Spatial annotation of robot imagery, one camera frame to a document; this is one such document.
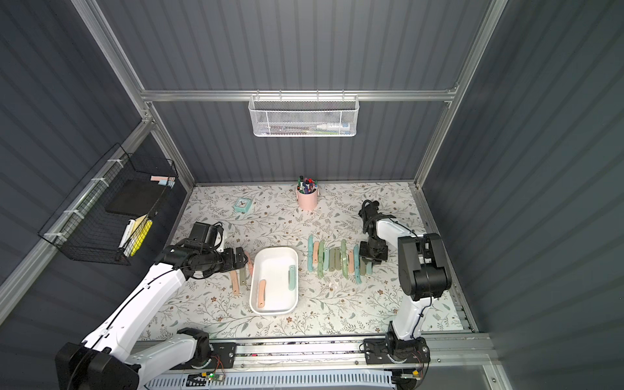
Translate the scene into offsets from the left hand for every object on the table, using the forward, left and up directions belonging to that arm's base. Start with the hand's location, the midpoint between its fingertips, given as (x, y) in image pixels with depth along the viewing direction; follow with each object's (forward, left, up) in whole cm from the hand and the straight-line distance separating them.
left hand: (234, 262), depth 79 cm
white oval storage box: (+5, -10, -12) cm, 17 cm away
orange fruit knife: (+11, -27, -13) cm, 32 cm away
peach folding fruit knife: (-4, -7, -13) cm, 15 cm away
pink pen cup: (+34, -23, -9) cm, 42 cm away
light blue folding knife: (+7, -31, -13) cm, 34 cm away
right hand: (+6, -49, -13) cm, 51 cm away
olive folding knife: (+4, -45, -12) cm, 46 cm away
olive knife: (+1, +1, -14) cm, 14 cm away
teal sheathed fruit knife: (+4, -47, -13) cm, 49 cm away
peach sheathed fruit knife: (-4, +2, -13) cm, 14 cm away
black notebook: (+15, +31, +16) cm, 38 cm away
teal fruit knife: (+7, -25, -13) cm, 29 cm away
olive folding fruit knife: (+7, -33, -13) cm, 36 cm away
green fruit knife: (+7, -29, -13) cm, 32 cm away
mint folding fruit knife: (0, -18, -12) cm, 22 cm away
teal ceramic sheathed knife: (+6, -43, -14) cm, 45 cm away
